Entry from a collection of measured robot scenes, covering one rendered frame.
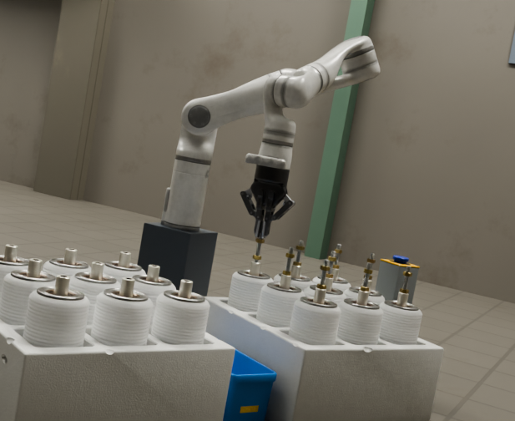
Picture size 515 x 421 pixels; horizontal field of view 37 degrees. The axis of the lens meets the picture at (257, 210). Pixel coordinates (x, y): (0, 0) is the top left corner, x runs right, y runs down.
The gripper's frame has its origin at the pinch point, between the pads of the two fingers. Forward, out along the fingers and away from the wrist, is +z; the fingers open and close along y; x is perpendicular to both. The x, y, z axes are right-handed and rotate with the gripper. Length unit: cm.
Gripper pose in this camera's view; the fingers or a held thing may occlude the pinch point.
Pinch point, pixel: (261, 229)
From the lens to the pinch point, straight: 174.9
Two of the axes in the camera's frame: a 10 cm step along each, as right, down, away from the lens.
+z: -1.8, 9.8, 0.8
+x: -3.2, 0.3, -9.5
